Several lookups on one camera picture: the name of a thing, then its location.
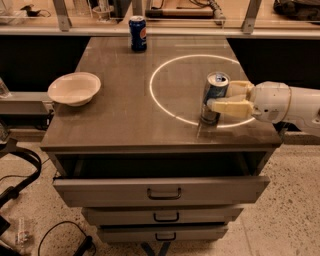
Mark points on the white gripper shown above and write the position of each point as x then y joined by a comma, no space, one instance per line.
270,98

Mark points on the redbull can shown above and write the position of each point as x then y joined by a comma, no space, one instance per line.
216,87

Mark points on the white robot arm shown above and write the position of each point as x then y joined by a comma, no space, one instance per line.
303,110

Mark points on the blue pepsi can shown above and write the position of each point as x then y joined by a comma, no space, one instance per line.
137,26

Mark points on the top drawer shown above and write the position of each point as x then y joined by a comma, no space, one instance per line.
112,183

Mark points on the drawer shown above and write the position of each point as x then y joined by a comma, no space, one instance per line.
160,215
112,183
162,233

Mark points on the middle drawer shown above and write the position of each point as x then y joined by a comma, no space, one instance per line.
160,215

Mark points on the grey drawer cabinet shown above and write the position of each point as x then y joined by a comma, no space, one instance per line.
148,109

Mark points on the white bowl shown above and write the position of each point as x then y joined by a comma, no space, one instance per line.
74,89

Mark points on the bottom drawer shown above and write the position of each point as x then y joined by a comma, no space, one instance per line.
162,233

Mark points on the clear plastic bottle on floor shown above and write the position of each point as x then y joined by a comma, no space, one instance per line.
22,233

